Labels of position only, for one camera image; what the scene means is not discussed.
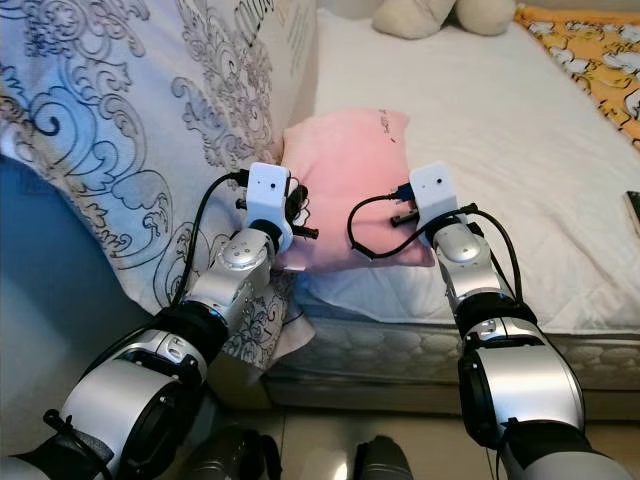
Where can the pink pillow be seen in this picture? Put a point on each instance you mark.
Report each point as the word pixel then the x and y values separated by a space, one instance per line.
pixel 350 160

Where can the dark green red book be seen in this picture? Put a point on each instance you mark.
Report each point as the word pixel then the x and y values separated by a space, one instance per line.
pixel 633 212

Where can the yellow cartoon egg blanket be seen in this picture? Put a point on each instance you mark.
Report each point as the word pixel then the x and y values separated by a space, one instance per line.
pixel 590 60

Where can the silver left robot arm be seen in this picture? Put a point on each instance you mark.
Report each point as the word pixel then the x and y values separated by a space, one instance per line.
pixel 150 390

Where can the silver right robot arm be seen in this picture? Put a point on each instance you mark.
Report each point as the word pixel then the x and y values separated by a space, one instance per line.
pixel 510 370

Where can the white quilted mattress pad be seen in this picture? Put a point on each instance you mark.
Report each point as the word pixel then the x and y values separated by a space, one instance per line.
pixel 510 130

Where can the grey quilted mattress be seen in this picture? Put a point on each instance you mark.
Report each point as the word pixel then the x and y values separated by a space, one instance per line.
pixel 380 350

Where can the grey ornament print duvet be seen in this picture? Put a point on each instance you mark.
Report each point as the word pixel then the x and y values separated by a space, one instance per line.
pixel 140 110

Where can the beige plush toy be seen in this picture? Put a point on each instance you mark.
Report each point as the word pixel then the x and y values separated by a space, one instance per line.
pixel 440 15

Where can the dark right robot foot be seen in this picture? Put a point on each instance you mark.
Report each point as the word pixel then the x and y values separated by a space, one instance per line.
pixel 390 462

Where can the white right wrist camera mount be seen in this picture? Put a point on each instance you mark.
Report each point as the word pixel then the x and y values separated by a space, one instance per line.
pixel 432 192

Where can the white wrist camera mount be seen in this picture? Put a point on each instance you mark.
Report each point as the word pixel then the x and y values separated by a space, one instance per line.
pixel 268 200
pixel 432 192

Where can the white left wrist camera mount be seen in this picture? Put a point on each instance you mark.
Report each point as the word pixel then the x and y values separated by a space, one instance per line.
pixel 268 200

